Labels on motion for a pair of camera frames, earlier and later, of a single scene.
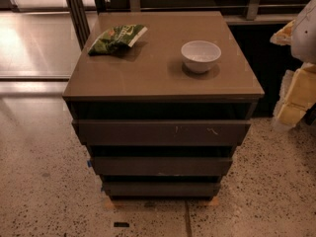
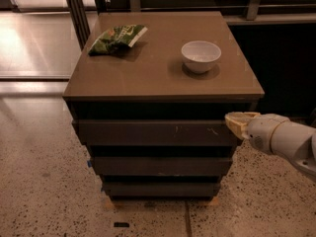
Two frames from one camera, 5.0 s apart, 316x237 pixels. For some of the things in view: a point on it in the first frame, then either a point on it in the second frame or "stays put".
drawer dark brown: [126, 166] stays put
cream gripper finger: [283, 36] -> [241, 116]
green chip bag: [117, 38] stays put
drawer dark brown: [162, 132] stays put
